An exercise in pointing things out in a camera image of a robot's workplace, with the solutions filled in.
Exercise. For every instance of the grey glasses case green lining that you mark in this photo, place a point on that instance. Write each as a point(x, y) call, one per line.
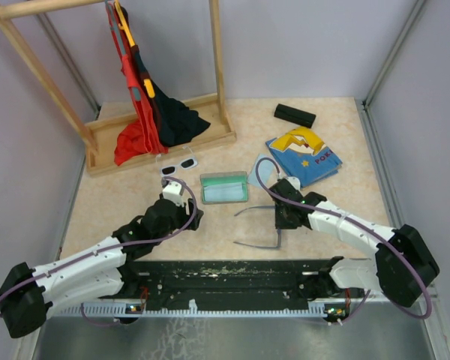
point(218, 178)

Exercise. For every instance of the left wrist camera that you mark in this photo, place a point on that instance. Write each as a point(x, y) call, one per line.
point(173, 191)

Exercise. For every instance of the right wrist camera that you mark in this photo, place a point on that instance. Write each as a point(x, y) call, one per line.
point(294, 182)

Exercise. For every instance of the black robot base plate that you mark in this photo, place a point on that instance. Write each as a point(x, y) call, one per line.
point(230, 285)

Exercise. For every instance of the yellow clothes hanger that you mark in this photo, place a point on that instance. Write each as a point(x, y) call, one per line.
point(135, 51)

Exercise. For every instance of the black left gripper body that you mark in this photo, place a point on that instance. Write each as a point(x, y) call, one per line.
point(181, 217)

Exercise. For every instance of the black glasses case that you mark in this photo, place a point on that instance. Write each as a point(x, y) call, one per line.
point(295, 116)

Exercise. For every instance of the grey blue sunglasses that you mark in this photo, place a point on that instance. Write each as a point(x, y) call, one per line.
point(278, 244)

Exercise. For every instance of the red hanging garment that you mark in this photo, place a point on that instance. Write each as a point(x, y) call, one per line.
point(140, 136)

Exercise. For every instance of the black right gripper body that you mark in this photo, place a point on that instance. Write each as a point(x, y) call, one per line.
point(282, 220)

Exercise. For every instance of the light blue flat lens cloth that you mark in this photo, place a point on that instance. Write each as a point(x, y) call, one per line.
point(264, 172)

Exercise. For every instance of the black hanging garment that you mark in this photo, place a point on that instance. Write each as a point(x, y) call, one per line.
point(176, 123)

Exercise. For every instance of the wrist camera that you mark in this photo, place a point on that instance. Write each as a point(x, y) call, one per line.
point(173, 191)
point(294, 182)

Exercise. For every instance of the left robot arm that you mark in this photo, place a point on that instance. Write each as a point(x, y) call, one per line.
point(29, 296)

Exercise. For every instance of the grey red clothes hanger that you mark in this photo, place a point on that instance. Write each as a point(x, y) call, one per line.
point(123, 40)

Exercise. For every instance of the wooden clothes rack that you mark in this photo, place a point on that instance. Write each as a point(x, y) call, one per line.
point(99, 136)

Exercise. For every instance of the blue yellow folded cloth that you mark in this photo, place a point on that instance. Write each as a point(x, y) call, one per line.
point(302, 154)

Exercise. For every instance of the white sunglasses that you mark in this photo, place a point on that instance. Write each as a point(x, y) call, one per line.
point(186, 164)

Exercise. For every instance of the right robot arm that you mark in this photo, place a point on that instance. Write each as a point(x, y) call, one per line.
point(397, 262)

